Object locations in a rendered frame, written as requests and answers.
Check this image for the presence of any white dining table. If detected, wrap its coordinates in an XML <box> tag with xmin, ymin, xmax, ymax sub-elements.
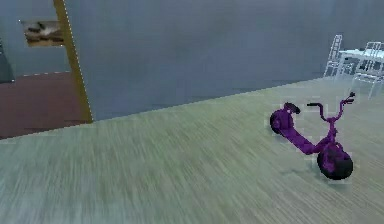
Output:
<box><xmin>335</xmin><ymin>48</ymin><xmax>384</xmax><ymax>81</ymax></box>

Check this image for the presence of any framed wall picture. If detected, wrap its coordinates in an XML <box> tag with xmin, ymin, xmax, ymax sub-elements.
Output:
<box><xmin>21</xmin><ymin>19</ymin><xmax>65</xmax><ymax>48</ymax></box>

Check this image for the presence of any dark grey furniture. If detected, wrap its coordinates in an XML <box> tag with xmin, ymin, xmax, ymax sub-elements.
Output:
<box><xmin>0</xmin><ymin>39</ymin><xmax>16</xmax><ymax>84</ymax></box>

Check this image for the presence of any yellow door frame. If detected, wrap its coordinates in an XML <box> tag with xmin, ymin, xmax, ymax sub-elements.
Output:
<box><xmin>52</xmin><ymin>0</ymin><xmax>94</xmax><ymax>124</ymax></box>

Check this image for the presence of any purple toy scooter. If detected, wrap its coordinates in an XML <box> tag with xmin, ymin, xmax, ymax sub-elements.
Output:
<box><xmin>269</xmin><ymin>91</ymin><xmax>356</xmax><ymax>181</ymax></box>

